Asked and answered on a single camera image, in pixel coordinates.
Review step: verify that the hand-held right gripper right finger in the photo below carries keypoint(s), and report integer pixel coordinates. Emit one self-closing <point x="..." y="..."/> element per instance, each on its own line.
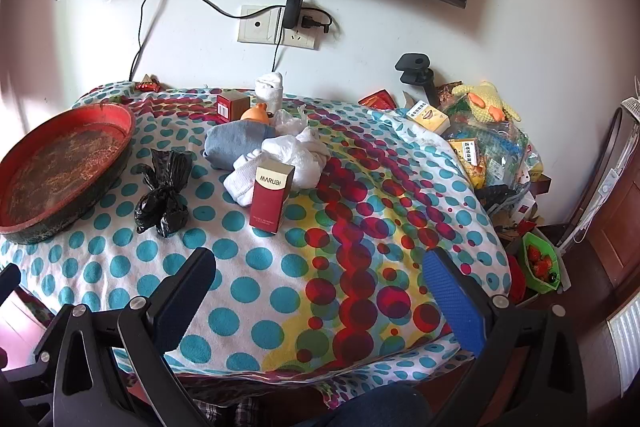
<point x="455" y="302"/>

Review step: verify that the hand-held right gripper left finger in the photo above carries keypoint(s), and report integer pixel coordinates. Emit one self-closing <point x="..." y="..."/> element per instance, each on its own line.
<point x="185" y="302"/>

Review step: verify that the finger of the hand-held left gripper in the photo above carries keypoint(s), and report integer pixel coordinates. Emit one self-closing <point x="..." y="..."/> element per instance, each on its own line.
<point x="35" y="352"/>
<point x="9" y="282"/>

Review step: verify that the black plastic bag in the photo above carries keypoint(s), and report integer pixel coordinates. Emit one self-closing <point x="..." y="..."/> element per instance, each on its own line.
<point x="160" y="202"/>

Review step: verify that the red round basin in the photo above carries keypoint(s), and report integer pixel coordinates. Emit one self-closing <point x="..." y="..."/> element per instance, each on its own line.
<point x="55" y="167"/>

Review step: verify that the tall dark red box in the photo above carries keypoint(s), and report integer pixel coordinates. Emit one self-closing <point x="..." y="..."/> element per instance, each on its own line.
<point x="270" y="202"/>

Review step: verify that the white sock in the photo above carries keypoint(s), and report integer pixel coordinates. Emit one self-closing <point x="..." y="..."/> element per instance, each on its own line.
<point x="240" y="179"/>
<point x="268" y="89"/>

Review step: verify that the blue-grey cloth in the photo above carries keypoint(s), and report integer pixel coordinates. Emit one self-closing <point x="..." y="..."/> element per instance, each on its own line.
<point x="230" y="144"/>

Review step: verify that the white plastic bag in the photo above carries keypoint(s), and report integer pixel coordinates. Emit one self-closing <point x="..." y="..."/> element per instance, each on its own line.
<point x="305" y="162"/>

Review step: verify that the small red box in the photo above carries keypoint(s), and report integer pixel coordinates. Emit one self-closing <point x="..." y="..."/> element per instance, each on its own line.
<point x="227" y="107"/>

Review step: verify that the orange toy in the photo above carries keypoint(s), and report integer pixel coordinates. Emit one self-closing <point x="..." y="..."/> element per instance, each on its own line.
<point x="257" y="113"/>

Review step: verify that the clear plastic bag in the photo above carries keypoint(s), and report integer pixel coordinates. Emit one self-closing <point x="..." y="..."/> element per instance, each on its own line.
<point x="290" y="119"/>

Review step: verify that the green strawberry container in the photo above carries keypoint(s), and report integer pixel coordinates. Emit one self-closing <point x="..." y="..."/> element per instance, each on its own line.
<point x="540" y="262"/>

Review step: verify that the polka dot blanket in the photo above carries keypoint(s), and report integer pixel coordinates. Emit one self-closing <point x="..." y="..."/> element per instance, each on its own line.
<point x="350" y="217"/>

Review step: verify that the person's leg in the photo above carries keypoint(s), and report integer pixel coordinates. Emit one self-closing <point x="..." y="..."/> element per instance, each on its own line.
<point x="370" y="409"/>

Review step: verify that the yellow medicine box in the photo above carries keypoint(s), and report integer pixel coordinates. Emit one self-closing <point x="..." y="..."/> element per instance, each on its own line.
<point x="467" y="157"/>

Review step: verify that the large bag of toys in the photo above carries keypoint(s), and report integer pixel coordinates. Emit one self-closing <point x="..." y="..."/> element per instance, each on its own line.
<point x="505" y="147"/>

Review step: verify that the white ribbed panel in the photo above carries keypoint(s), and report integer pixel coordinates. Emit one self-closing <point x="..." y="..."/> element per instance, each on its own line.
<point x="625" y="347"/>

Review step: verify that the yellow box with face print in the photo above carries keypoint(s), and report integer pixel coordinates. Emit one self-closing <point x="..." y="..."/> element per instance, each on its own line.
<point x="430" y="119"/>

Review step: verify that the yellow crochet duck toy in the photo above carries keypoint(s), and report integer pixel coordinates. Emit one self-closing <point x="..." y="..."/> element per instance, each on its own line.
<point x="482" y="99"/>

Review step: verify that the red flat packet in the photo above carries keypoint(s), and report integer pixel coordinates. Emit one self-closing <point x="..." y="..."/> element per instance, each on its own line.
<point x="377" y="101"/>

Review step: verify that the red snack packet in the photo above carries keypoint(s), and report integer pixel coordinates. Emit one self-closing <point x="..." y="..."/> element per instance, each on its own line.
<point x="147" y="83"/>

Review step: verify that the white rolled sock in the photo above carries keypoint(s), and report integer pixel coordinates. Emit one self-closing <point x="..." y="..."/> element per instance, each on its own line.
<point x="268" y="89"/>

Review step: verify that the black plug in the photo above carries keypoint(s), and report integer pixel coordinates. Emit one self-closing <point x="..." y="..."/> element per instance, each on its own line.
<point x="312" y="22"/>

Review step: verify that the black power adapter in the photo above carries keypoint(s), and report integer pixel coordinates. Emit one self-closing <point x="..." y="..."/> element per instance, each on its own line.
<point x="292" y="12"/>

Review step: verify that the black clamp mount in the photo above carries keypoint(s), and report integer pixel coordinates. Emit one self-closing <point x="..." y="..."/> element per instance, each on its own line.
<point x="412" y="64"/>

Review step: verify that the white wall socket plate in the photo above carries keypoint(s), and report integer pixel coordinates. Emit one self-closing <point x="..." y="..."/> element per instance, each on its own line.
<point x="255" y="27"/>

